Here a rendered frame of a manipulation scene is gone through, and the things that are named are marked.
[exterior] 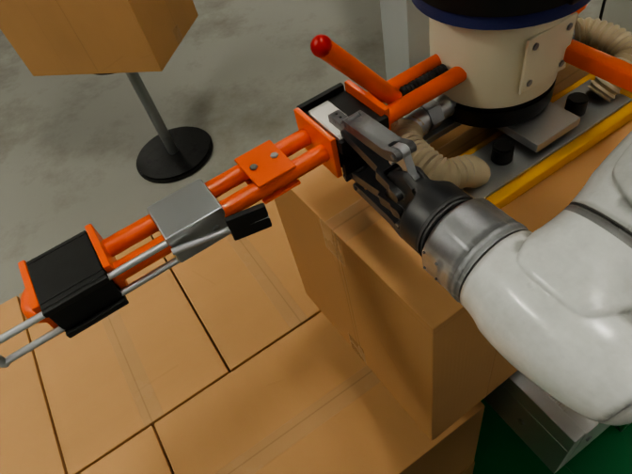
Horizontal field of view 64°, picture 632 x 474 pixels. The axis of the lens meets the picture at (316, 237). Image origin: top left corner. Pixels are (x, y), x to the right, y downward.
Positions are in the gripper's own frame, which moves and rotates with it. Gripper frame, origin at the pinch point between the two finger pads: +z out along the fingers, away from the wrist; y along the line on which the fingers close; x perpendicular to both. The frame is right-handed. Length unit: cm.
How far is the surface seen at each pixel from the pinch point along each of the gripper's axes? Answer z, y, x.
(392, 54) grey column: 104, 74, 84
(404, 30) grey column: 96, 61, 84
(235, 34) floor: 258, 119, 75
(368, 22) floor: 201, 119, 139
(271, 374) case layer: 13, 65, -21
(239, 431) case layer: 6, 65, -33
